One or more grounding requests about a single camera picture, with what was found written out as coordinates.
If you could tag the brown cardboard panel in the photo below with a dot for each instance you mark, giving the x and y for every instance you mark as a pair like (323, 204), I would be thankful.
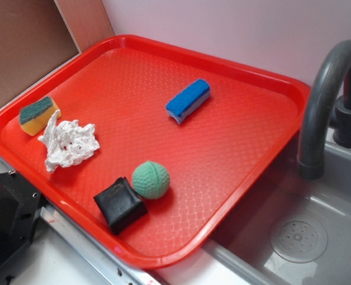
(36, 37)

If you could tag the grey plastic sink basin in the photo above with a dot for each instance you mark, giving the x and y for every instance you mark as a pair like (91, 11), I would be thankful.
(288, 230)

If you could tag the aluminium rail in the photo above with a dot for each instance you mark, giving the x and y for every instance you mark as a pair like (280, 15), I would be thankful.
(62, 253)

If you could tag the green dimpled ball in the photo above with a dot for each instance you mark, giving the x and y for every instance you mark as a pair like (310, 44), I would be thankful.
(151, 180)

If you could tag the grey curved faucet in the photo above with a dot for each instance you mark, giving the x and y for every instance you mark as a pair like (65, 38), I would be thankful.
(329, 106)

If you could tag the red plastic tray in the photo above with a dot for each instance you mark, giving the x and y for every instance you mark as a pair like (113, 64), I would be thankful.
(122, 85)

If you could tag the yellow green scrub sponge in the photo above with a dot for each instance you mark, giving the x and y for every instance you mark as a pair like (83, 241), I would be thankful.
(35, 117)

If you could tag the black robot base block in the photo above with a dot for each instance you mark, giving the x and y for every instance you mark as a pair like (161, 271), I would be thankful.
(20, 204)

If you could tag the crumpled white paper towel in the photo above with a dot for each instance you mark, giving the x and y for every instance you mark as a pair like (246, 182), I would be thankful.
(67, 143)

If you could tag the blue sponge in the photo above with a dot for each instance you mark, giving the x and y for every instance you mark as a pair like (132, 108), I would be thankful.
(188, 100)

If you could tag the black folded rubber square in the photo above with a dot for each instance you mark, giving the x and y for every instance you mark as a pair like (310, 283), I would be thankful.
(120, 205)

